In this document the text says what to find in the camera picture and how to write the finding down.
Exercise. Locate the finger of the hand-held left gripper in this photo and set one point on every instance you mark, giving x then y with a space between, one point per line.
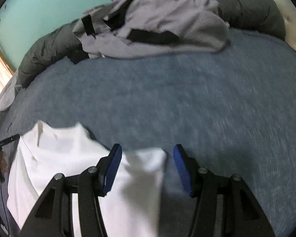
7 140

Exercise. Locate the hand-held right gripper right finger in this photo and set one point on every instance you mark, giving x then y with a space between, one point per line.
183 170

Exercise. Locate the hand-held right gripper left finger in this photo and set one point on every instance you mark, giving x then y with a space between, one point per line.
112 170

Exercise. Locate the white long-sleeve shirt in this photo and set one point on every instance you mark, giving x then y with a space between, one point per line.
64 158

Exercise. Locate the light grey blanket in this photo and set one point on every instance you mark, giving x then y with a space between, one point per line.
7 96

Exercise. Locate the bed with blue sheet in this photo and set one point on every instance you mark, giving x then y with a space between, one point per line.
187 98

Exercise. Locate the grey jacket with black patches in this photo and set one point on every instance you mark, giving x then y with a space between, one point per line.
167 17

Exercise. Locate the dark grey rolled duvet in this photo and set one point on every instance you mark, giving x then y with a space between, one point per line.
249 7

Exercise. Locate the cream tufted headboard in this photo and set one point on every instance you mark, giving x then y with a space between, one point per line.
293 24

